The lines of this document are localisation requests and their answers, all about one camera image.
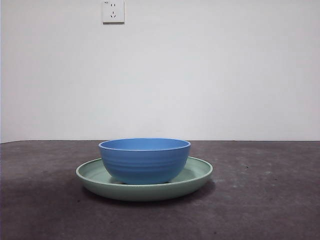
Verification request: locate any white wall socket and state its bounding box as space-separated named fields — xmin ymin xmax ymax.
xmin=102 ymin=0 xmax=125 ymax=25

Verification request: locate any green round plate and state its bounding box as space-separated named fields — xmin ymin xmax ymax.
xmin=75 ymin=156 xmax=214 ymax=202

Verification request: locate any blue ribbed bowl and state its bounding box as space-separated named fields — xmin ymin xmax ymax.
xmin=97 ymin=137 xmax=192 ymax=185

